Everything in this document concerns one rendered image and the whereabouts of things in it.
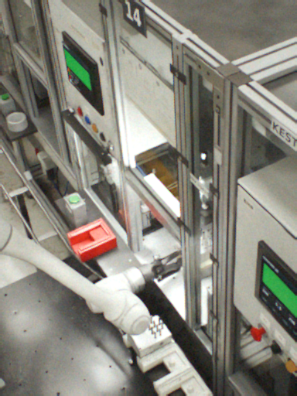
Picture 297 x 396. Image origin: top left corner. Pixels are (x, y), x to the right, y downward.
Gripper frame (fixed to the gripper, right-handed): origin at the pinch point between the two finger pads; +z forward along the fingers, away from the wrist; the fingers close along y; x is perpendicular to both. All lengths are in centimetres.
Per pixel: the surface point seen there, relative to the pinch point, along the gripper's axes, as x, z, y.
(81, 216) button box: 43.0, -23.7, -3.9
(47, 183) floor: 176, 0, -104
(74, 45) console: 42, -14, 72
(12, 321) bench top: 32, -64, -32
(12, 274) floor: 116, -48, -102
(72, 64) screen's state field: 44, -15, 64
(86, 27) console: 33, -13, 82
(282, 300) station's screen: -68, -16, 61
